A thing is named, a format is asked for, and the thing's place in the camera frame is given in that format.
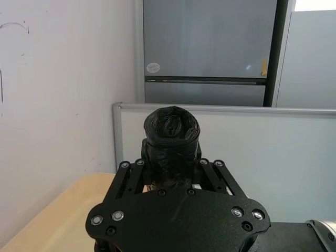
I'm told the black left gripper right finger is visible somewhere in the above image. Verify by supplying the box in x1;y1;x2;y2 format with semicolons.
191;143;249;199

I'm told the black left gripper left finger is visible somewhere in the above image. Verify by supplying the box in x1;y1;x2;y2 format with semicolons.
104;138;153;202

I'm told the black plastic bag roll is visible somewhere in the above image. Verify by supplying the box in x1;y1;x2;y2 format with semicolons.
143;105;202;192

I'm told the round white sticker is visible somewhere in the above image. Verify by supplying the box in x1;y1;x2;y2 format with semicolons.
146;62;161;74

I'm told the grey glass door cabinet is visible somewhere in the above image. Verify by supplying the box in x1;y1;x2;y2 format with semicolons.
142;0;279;107

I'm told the grey partition panel aluminium frame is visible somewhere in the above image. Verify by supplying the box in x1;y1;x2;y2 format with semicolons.
112;102;336;224

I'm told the black vertical post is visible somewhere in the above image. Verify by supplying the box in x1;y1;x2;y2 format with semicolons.
263;0;289;107

